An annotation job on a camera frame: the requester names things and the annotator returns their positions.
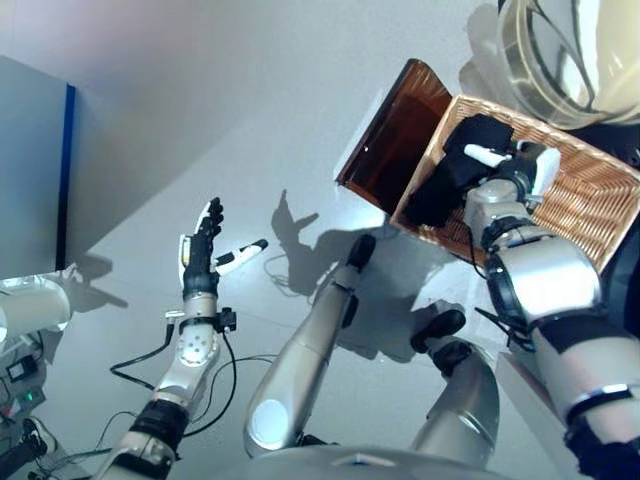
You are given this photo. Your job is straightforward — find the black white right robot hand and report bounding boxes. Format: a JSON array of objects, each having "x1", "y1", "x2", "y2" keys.
[{"x1": 462, "y1": 141, "x2": 563, "y2": 200}]

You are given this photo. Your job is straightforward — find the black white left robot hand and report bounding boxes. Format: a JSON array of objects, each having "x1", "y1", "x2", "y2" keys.
[{"x1": 177, "y1": 196, "x2": 270, "y2": 301}]

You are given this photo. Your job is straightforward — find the small black garment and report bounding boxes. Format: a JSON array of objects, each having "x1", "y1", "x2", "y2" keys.
[{"x1": 402, "y1": 113, "x2": 516, "y2": 229}]

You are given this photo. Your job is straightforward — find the wicker laundry basket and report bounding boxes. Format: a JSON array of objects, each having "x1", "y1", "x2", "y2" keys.
[{"x1": 388, "y1": 94, "x2": 640, "y2": 274}]

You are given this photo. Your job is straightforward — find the round glass washer door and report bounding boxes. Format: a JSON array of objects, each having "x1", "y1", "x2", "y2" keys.
[{"x1": 459, "y1": 0, "x2": 640, "y2": 131}]

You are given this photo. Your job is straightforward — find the brown wooden stand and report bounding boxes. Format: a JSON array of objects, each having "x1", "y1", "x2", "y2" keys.
[{"x1": 334, "y1": 58, "x2": 454, "y2": 216}]

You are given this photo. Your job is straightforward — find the black left robot foot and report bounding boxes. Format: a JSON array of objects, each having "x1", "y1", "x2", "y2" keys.
[{"x1": 346, "y1": 233, "x2": 377, "y2": 274}]

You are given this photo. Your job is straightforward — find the grey cabinet panel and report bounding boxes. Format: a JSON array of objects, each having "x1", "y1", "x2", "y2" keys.
[{"x1": 0, "y1": 54, "x2": 77, "y2": 281}]

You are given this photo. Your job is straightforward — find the black power adapter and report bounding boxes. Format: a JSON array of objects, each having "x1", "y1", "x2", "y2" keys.
[{"x1": 5, "y1": 357, "x2": 39, "y2": 382}]

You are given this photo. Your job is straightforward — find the black white sneaker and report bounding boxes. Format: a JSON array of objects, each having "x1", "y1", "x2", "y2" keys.
[{"x1": 20, "y1": 417, "x2": 62, "y2": 459}]

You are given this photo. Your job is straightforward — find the silver right robot leg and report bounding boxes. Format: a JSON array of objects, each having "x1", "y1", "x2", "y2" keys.
[{"x1": 410, "y1": 339, "x2": 501, "y2": 464}]

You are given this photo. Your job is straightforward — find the silver robot torso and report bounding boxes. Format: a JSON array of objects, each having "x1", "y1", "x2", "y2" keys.
[{"x1": 249, "y1": 446, "x2": 501, "y2": 480}]

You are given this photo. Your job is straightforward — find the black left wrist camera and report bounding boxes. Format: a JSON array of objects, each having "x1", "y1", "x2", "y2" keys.
[{"x1": 215, "y1": 307, "x2": 239, "y2": 334}]

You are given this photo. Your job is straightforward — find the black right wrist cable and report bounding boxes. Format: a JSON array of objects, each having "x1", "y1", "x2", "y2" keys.
[{"x1": 464, "y1": 224, "x2": 494, "y2": 281}]

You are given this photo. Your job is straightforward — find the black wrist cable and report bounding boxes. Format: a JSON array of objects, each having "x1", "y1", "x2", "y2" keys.
[
  {"x1": 109, "y1": 324, "x2": 276, "y2": 436},
  {"x1": 464, "y1": 224, "x2": 494, "y2": 281}
]

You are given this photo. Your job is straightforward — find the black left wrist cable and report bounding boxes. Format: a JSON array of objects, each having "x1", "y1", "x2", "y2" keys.
[{"x1": 109, "y1": 324, "x2": 276, "y2": 436}]

